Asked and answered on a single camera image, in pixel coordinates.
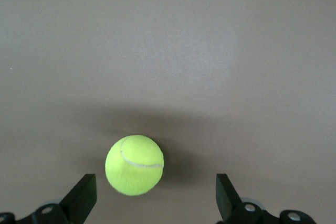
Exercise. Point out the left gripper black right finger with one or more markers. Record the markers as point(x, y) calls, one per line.
point(227, 203)

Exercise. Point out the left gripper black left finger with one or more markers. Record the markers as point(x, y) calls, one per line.
point(78, 205)

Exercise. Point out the yellow tennis ball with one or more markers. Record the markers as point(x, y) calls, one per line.
point(134, 166)

